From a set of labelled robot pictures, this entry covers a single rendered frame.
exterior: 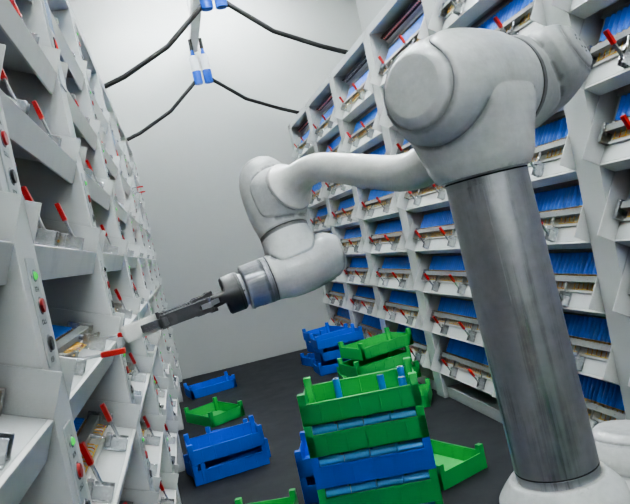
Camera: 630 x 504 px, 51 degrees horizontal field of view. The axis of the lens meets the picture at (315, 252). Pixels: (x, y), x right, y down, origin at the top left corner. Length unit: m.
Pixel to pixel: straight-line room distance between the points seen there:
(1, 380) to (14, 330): 0.05
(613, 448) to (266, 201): 0.72
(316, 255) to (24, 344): 0.65
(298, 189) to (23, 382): 0.68
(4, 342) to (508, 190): 0.57
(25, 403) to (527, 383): 0.55
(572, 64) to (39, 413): 0.75
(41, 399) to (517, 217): 0.55
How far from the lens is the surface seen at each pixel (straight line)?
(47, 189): 1.46
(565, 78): 0.92
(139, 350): 2.15
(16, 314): 0.75
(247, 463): 2.74
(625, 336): 1.84
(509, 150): 0.78
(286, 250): 1.25
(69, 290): 1.45
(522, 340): 0.80
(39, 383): 0.75
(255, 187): 1.29
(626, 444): 1.01
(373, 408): 1.66
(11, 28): 1.16
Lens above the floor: 0.86
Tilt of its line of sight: 2 degrees down
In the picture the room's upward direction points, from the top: 12 degrees counter-clockwise
